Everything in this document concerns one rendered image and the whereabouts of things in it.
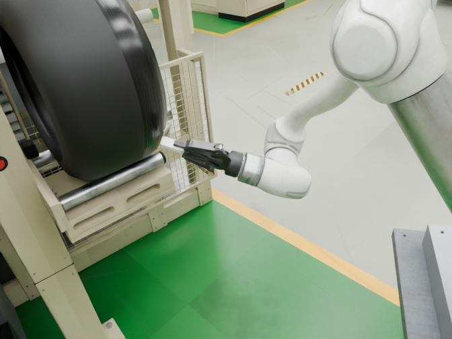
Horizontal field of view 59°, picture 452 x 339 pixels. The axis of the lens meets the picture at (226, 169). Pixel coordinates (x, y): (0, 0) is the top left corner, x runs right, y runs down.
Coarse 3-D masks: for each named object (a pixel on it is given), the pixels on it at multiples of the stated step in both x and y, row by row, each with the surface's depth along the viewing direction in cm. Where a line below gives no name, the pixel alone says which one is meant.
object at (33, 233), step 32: (0, 128) 100; (0, 192) 107; (32, 192) 112; (0, 224) 111; (32, 224) 117; (32, 256) 121; (64, 256) 129; (64, 288) 134; (64, 320) 140; (96, 320) 150
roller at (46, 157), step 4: (44, 152) 133; (48, 152) 133; (40, 156) 131; (44, 156) 132; (48, 156) 132; (52, 156) 133; (36, 160) 131; (40, 160) 131; (44, 160) 132; (48, 160) 133; (52, 160) 134; (36, 164) 131; (40, 164) 132; (44, 164) 133
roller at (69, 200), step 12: (156, 156) 126; (132, 168) 122; (144, 168) 123; (96, 180) 117; (108, 180) 118; (120, 180) 120; (72, 192) 114; (84, 192) 114; (96, 192) 116; (72, 204) 113
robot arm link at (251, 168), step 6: (246, 156) 112; (252, 156) 112; (258, 156) 114; (246, 162) 111; (252, 162) 111; (258, 162) 112; (246, 168) 111; (252, 168) 111; (258, 168) 111; (240, 174) 113; (246, 174) 111; (252, 174) 111; (258, 174) 111; (240, 180) 114; (246, 180) 113; (252, 180) 112; (258, 180) 112
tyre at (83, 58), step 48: (0, 0) 95; (48, 0) 91; (96, 0) 94; (48, 48) 87; (96, 48) 91; (144, 48) 97; (48, 96) 90; (96, 96) 92; (144, 96) 99; (48, 144) 124; (96, 144) 97; (144, 144) 109
